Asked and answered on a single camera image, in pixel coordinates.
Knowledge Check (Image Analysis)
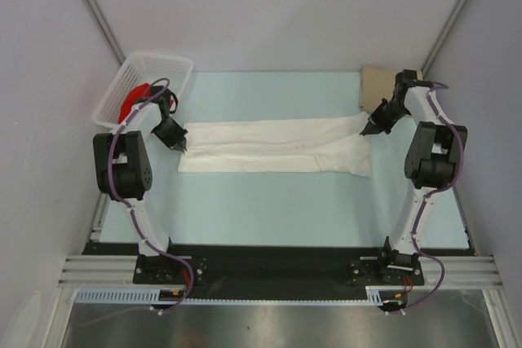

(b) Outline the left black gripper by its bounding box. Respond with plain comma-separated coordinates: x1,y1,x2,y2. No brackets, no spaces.
150,119,187,153

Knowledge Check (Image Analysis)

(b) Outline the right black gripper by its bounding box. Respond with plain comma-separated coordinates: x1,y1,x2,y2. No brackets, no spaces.
361,98,410,136

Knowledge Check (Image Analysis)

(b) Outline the white t shirt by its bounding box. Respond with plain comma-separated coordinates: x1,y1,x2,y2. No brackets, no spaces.
178,112,372,178

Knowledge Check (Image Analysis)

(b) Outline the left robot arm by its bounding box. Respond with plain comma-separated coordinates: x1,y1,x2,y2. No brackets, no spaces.
93,78,188,283

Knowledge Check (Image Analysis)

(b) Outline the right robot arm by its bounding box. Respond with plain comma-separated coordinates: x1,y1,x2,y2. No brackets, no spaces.
353,69,468,285

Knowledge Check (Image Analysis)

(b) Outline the folded tan t shirt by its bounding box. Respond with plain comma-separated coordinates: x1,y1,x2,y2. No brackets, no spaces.
360,65,402,113

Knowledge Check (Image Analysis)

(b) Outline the red t shirt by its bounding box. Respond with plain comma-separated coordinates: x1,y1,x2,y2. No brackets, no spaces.
118,83,150,123

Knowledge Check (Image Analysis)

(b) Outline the white plastic basket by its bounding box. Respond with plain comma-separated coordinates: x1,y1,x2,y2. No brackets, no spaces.
91,51,194,128

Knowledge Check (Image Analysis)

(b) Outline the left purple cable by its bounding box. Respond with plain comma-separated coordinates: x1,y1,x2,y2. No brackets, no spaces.
75,77,195,327

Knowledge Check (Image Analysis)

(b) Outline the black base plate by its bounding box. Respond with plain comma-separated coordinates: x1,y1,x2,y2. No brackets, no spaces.
83,243,425,302

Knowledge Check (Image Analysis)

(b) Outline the white slotted cable duct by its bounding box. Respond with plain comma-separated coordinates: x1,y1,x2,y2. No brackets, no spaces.
74,288,405,306

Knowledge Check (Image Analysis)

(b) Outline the aluminium front rail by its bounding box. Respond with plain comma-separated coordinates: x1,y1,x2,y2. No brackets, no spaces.
58,255,503,289

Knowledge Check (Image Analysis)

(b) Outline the right aluminium frame post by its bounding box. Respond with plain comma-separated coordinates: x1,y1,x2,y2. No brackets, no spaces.
421,0,471,77

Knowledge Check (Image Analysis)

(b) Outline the aluminium frame post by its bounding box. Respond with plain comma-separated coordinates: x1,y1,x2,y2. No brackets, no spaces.
82,0,126,65
421,0,471,77

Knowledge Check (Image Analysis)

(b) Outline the left aluminium frame post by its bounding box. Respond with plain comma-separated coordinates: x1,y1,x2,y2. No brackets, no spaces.
82,0,126,65

